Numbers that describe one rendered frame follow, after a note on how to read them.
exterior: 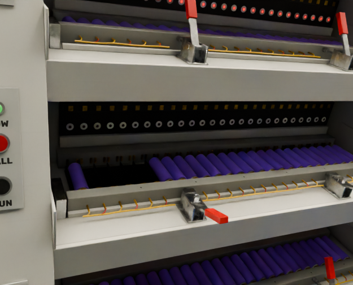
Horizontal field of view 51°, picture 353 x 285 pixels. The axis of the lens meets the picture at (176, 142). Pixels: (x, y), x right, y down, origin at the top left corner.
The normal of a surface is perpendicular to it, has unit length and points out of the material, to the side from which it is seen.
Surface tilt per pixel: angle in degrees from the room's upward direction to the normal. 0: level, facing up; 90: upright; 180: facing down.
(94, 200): 110
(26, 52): 90
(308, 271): 21
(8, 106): 90
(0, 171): 90
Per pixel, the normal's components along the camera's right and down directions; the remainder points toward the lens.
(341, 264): 0.15, -0.89
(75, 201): 0.40, 0.44
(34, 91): 0.42, 0.11
